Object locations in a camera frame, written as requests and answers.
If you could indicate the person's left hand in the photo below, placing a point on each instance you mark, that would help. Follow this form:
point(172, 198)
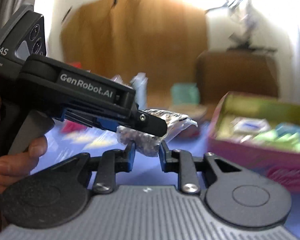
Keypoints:
point(16, 167)

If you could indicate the green plastic mug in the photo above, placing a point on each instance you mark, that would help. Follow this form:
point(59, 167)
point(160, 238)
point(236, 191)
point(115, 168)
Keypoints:
point(185, 93)

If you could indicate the blue patterned tablecloth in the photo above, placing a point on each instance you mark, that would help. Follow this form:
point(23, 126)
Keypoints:
point(146, 170)

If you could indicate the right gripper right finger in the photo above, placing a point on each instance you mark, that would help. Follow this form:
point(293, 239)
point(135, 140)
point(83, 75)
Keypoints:
point(186, 166)

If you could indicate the green white drink carton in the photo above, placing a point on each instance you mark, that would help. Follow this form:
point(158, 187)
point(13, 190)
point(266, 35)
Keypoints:
point(139, 83)

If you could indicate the wooden board panel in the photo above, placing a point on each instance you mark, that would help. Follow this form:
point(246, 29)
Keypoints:
point(161, 38)

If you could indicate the pink fluffy sock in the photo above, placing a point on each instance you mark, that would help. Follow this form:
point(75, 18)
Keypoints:
point(70, 126)

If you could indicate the green cloth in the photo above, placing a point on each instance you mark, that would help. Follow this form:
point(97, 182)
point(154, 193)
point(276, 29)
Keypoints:
point(286, 142)

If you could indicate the small white tissue packet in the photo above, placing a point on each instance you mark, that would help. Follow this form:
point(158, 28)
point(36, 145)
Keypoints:
point(250, 125)

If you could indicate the brown chair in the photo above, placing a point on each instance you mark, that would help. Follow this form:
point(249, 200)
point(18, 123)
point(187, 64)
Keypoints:
point(218, 73)

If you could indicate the pink macaron biscuit tin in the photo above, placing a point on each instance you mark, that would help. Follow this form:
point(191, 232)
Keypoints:
point(278, 165)

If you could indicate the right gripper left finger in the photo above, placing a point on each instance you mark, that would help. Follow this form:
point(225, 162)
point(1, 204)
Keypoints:
point(108, 165)

